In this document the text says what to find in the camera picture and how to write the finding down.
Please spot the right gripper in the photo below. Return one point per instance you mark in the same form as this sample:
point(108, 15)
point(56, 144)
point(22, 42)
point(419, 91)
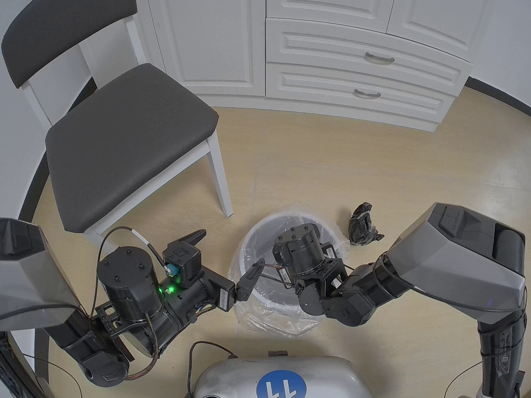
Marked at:
point(330, 253)

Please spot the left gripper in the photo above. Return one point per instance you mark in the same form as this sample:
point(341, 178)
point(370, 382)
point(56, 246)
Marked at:
point(215, 292)

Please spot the black plastic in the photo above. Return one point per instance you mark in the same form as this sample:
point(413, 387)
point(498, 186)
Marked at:
point(365, 226)

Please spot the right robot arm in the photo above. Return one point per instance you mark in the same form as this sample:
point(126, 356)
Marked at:
point(448, 255)

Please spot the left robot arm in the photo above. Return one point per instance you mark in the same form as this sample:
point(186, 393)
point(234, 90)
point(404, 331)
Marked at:
point(29, 272)

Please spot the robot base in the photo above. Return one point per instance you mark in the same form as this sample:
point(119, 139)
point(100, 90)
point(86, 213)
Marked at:
point(290, 375)

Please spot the white wardrobe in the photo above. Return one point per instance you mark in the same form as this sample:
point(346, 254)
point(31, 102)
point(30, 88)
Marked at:
point(332, 35)

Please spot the grey and white chair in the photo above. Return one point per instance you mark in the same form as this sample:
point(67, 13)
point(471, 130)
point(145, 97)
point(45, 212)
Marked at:
point(124, 139)

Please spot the white trash bin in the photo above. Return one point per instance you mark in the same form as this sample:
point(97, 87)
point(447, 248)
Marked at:
point(257, 238)

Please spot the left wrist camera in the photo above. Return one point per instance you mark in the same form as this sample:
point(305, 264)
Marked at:
point(182, 261)

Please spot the clear plastic bag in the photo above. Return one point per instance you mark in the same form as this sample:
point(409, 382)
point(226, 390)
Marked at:
point(290, 326)

